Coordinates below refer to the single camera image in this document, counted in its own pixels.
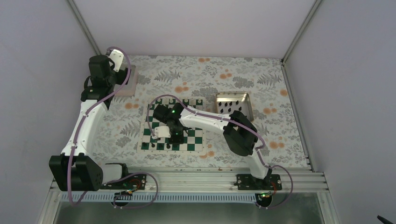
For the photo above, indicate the aluminium rail frame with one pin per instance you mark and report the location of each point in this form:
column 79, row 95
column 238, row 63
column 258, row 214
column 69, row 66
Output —
column 200, row 196

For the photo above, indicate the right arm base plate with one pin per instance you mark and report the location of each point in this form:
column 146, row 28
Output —
column 248, row 182

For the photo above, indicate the pink white tray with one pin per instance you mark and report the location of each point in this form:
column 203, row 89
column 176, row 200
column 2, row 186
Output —
column 128, row 90

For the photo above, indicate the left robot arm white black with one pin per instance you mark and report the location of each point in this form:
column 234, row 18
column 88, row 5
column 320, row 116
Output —
column 74, row 169

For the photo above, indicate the floral patterned tablecloth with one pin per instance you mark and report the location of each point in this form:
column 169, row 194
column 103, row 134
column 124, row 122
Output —
column 182, row 76

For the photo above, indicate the green white chessboard mat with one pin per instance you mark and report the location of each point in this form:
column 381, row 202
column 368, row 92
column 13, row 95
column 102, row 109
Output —
column 194, row 138

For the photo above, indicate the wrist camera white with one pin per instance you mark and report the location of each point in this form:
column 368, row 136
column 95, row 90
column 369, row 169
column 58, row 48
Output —
column 161, row 132
column 116, row 59

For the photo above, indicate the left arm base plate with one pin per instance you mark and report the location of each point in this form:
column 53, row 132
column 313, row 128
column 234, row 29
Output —
column 135, row 182

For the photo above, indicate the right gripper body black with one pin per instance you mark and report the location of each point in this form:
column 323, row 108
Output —
column 180, row 138

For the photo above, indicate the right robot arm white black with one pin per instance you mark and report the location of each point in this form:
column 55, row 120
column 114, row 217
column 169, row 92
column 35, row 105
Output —
column 240, row 134

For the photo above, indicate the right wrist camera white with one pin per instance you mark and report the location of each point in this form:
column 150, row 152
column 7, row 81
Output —
column 161, row 132

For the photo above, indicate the tan metal tray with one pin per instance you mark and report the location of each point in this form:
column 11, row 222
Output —
column 231, row 101

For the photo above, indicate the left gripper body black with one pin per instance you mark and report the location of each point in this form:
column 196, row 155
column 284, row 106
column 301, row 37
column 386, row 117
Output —
column 122, row 78

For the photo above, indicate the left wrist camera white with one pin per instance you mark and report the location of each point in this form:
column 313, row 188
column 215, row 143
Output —
column 116, row 59

